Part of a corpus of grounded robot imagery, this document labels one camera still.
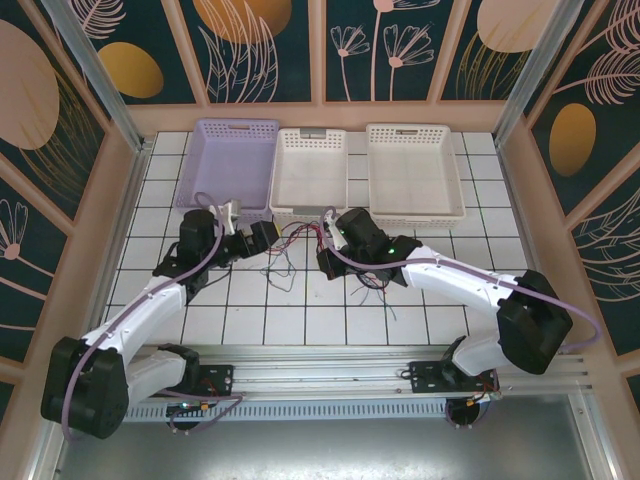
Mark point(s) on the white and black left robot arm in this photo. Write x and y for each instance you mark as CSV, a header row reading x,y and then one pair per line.
x,y
145,320

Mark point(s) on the purple perforated plastic basket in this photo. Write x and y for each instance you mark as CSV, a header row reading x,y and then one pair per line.
x,y
230,160

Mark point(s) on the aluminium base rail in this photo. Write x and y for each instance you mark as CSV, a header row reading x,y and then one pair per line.
x,y
320,372

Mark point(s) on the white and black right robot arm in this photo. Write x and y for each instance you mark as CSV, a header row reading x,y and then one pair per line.
x,y
450,285

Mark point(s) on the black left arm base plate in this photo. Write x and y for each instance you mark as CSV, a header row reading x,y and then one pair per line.
x,y
220,380

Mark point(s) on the wide white perforated basket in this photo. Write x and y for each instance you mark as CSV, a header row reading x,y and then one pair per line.
x,y
410,170

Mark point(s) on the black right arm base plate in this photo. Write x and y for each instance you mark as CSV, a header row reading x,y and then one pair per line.
x,y
425,377

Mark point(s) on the aluminium frame post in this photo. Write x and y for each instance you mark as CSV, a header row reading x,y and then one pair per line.
x,y
100,75
537,75

